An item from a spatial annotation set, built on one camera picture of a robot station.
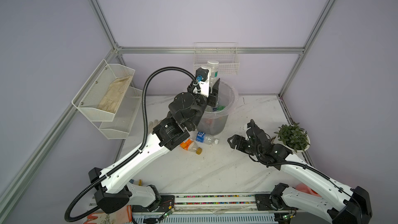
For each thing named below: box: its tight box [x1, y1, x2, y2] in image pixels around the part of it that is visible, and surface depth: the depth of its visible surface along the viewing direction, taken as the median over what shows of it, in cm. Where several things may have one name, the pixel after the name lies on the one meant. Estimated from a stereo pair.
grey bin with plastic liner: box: [196, 80, 239, 136], surface depth 87 cm
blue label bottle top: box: [195, 131, 220, 145], surface depth 94 cm
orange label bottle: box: [179, 137, 203, 155], surface depth 93 cm
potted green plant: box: [273, 122, 311, 153], surface depth 80 cm
